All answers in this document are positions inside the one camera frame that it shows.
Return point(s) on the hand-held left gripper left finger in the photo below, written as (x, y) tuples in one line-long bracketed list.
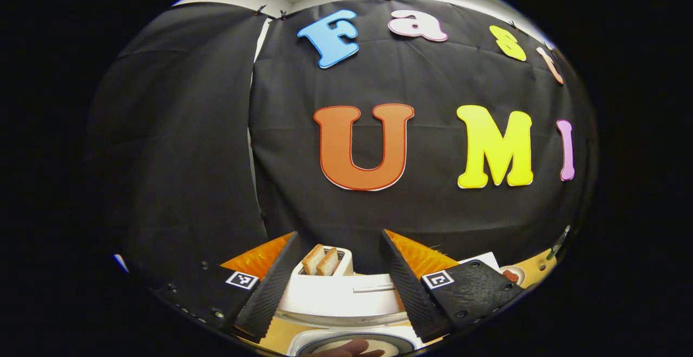
[(268, 292)]

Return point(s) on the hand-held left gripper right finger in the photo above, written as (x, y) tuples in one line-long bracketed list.
[(409, 289)]

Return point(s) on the white rice cooker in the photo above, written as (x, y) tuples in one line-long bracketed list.
[(346, 297)]

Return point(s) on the toasted bread slice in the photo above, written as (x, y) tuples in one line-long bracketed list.
[(328, 263), (313, 260)]

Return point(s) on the white toaster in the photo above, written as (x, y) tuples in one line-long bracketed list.
[(346, 265)]

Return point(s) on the brown meat piece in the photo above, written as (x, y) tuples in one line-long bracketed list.
[(511, 276)]

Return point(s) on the round white plate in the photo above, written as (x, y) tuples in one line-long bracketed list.
[(517, 278)]

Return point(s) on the clear water bottle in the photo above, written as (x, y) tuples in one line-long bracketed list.
[(557, 244)]

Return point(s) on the black backdrop cloth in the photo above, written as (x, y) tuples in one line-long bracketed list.
[(189, 156)]

